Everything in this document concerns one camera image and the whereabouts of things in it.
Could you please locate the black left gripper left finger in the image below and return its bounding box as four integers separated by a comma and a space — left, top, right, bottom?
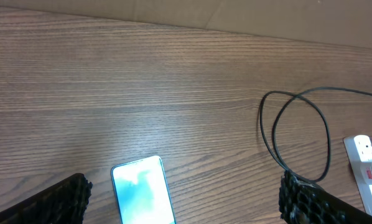
0, 173, 93, 224

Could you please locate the white power strip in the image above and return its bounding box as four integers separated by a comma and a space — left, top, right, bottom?
343, 135, 372, 216

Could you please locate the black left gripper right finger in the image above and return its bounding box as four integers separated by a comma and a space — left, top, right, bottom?
279, 170, 372, 224

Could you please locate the blue Galaxy smartphone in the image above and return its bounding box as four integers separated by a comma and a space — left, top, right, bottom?
111, 156, 176, 224

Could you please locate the black USB charger cable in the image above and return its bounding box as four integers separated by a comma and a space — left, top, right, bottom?
259, 86, 372, 184

